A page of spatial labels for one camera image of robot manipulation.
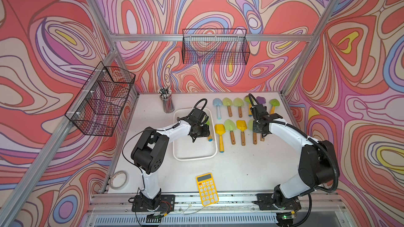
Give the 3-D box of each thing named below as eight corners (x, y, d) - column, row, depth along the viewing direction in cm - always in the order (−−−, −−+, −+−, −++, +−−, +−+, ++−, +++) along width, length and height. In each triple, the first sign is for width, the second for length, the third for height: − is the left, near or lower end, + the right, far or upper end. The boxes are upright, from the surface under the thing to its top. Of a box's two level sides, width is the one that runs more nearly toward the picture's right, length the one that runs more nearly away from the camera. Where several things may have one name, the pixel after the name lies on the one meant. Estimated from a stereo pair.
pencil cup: (162, 113, 110) (156, 95, 96) (164, 105, 116) (159, 86, 101) (174, 113, 110) (169, 95, 96) (175, 105, 116) (171, 86, 101)
